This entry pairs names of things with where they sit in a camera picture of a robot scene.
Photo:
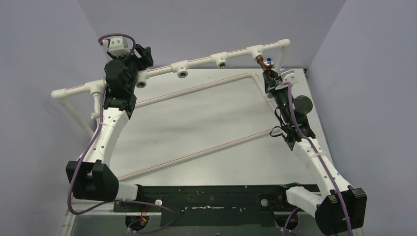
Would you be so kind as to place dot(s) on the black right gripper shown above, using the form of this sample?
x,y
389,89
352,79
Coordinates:
x,y
272,82

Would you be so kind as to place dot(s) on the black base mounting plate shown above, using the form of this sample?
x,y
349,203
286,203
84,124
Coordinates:
x,y
186,206

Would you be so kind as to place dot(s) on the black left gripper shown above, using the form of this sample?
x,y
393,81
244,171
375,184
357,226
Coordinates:
x,y
145,61

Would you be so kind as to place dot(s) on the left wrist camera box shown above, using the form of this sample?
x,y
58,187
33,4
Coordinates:
x,y
116,46

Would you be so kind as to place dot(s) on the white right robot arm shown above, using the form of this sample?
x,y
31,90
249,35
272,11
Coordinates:
x,y
339,207

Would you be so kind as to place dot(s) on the aluminium rail frame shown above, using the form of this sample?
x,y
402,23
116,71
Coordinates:
x,y
88,207

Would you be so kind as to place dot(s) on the white pipe frame with tees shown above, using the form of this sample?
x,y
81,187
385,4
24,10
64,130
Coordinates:
x,y
215,127

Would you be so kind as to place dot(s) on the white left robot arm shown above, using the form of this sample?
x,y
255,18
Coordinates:
x,y
90,177

